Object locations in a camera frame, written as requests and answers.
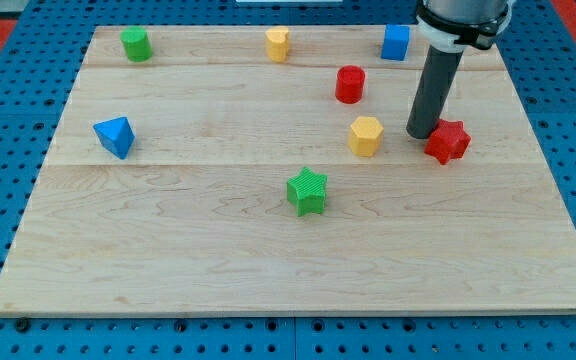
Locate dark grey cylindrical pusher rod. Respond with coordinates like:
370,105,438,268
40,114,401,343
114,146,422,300
406,46,463,139

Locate red star block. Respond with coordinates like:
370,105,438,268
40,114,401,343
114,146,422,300
424,119,471,165

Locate green star block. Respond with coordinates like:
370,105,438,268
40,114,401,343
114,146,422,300
286,167,328,217

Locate blue cube block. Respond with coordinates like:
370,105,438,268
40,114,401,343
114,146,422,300
381,24,410,61

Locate red cylinder block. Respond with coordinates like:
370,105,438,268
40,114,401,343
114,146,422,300
335,65,366,104

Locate yellow hexagon block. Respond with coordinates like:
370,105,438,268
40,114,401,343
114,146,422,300
347,116,384,157

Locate yellow heart block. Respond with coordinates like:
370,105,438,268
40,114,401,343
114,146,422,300
265,25,290,63

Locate wooden board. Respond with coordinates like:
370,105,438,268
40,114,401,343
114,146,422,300
0,26,576,318

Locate green cylinder block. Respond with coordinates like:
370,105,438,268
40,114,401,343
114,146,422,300
120,26,152,62

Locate blue triangle block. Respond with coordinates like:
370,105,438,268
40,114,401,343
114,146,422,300
93,117,135,160

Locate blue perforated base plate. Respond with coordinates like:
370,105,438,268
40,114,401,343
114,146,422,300
0,1,576,359

